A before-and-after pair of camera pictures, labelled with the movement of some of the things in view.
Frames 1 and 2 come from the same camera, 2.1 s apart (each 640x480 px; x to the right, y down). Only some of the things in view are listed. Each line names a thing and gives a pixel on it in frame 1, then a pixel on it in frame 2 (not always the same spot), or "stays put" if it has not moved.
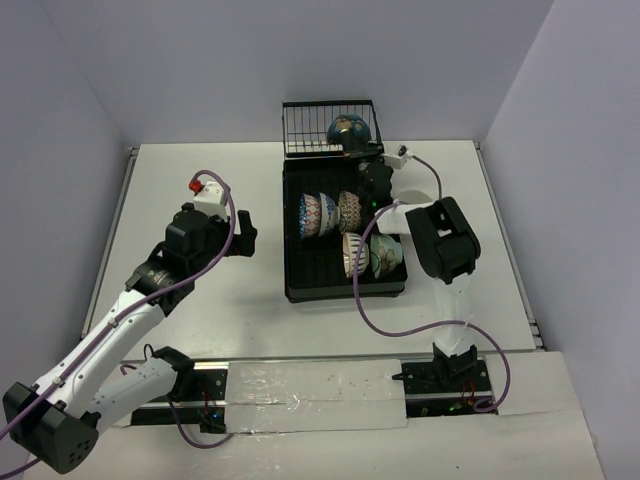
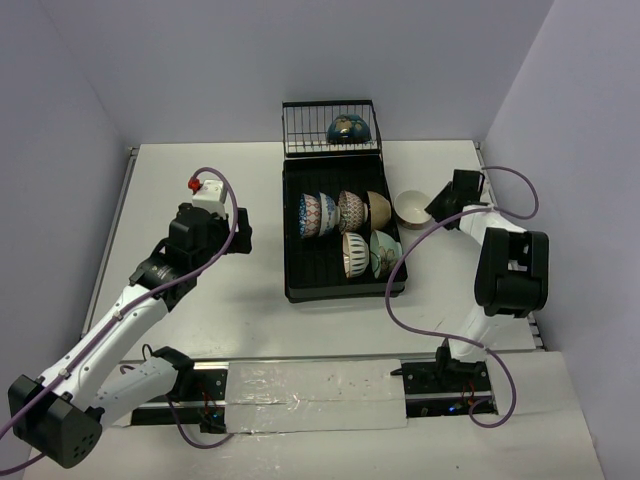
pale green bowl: x=386 y=253 stays put
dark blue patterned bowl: x=309 y=215 stays put
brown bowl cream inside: x=353 y=124 stays put
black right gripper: x=357 y=149 to x=436 y=206
